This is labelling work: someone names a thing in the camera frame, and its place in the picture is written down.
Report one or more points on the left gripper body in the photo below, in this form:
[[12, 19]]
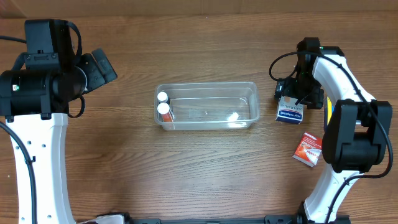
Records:
[[97, 70]]

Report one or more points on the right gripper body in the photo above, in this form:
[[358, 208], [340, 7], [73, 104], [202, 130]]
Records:
[[298, 94]]

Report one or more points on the white Hansaplast plaster box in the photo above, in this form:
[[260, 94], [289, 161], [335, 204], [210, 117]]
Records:
[[289, 111]]

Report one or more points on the red white sachet box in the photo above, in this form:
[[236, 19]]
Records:
[[308, 150]]

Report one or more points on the black bottle white cap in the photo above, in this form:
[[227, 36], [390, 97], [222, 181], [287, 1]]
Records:
[[163, 97]]

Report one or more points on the orange tube white cap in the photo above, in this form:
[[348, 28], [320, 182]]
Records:
[[165, 111]]

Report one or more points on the blue VapoDrops box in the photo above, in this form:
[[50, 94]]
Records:
[[328, 111]]

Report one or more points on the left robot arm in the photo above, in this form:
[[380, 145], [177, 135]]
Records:
[[35, 97]]

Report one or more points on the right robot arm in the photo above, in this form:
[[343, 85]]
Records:
[[355, 143]]

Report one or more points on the clear plastic container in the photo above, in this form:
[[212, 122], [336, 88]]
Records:
[[207, 106]]

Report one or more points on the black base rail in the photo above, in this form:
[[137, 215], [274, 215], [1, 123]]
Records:
[[214, 221]]

